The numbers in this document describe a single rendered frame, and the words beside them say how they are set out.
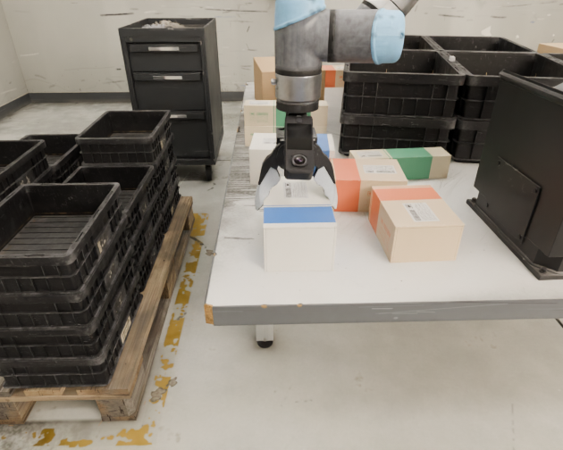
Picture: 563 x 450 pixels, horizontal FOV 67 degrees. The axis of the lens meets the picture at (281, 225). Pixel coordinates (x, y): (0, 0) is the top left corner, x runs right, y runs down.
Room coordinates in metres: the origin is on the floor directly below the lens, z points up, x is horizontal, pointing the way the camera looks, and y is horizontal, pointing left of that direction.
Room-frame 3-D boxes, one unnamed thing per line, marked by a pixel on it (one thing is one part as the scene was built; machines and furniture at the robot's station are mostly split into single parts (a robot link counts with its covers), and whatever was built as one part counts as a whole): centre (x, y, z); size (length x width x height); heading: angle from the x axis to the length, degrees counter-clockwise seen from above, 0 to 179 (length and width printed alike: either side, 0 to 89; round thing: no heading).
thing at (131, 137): (1.78, 0.66, 0.37); 0.40 x 0.30 x 0.45; 2
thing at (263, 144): (1.00, -0.03, 0.75); 0.20 x 0.12 x 0.09; 88
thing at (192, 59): (2.73, 0.64, 0.45); 0.60 x 0.45 x 0.90; 2
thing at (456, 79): (1.29, -0.33, 0.92); 0.40 x 0.30 x 0.02; 171
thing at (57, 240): (0.98, 0.63, 0.37); 0.40 x 0.30 x 0.45; 2
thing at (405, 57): (1.29, -0.33, 0.87); 0.40 x 0.30 x 0.11; 171
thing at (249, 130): (1.24, -0.01, 0.73); 0.24 x 0.06 x 0.06; 91
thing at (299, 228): (0.69, -0.03, 0.75); 0.20 x 0.12 x 0.09; 2
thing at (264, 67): (1.65, -0.02, 0.78); 0.30 x 0.22 x 0.16; 9
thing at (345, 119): (1.29, -0.33, 0.76); 0.40 x 0.30 x 0.12; 171
